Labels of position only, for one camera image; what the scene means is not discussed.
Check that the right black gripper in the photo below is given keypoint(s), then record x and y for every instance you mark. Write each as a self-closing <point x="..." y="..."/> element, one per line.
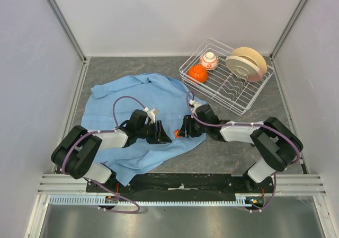
<point x="185" y="131"/>

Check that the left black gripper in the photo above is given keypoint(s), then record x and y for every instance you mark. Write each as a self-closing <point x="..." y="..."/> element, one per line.
<point x="159" y="137"/>

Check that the red gold leaf brooch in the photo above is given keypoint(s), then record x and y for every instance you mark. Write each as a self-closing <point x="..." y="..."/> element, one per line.
<point x="177" y="133"/>

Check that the light blue button shirt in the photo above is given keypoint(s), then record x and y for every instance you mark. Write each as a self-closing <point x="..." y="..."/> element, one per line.
<point x="124" y="102"/>

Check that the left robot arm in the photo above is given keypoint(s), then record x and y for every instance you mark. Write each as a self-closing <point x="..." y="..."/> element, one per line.
<point x="76" y="153"/>

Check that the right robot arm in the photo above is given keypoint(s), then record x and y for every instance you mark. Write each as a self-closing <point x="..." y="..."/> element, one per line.
<point x="277" y="145"/>

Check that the orange bowl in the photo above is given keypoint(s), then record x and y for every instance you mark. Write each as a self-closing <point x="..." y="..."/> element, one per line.
<point x="198" y="74"/>

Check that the white red patterned bowl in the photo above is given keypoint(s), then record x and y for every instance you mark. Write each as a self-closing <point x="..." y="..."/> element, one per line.
<point x="209" y="61"/>

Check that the beige plate front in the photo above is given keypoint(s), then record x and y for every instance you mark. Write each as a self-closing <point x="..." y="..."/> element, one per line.
<point x="244" y="69"/>

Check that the tan plate rear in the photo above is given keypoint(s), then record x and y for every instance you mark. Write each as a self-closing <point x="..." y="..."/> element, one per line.
<point x="251" y="55"/>

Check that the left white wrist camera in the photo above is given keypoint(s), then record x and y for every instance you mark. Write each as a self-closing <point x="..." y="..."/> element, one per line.
<point x="151" y="114"/>

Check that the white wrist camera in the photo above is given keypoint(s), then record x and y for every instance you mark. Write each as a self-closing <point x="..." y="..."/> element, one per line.
<point x="151" y="114"/>
<point x="193" y="105"/>

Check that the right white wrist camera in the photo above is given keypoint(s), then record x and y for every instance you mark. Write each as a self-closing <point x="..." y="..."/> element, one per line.
<point x="193" y="105"/>

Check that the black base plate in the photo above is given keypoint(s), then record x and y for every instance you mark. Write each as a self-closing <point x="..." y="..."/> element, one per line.
<point x="189" y="186"/>

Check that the white wire dish rack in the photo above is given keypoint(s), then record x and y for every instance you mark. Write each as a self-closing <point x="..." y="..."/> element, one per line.
<point x="222" y="86"/>

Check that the slotted cable duct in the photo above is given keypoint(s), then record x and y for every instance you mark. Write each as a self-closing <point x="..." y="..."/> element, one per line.
<point x="104" y="200"/>

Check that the aluminium front rail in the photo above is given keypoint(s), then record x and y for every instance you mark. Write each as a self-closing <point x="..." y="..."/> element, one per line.
<point x="287" y="185"/>

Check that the right aluminium frame post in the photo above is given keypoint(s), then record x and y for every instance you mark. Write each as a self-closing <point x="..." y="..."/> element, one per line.
<point x="288" y="28"/>

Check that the aluminium frame post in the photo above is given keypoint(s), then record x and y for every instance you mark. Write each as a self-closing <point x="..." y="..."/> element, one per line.
<point x="288" y="28"/>
<point x="66" y="29"/>

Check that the left aluminium frame post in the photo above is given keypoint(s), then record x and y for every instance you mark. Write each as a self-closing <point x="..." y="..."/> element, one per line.
<point x="66" y="29"/>

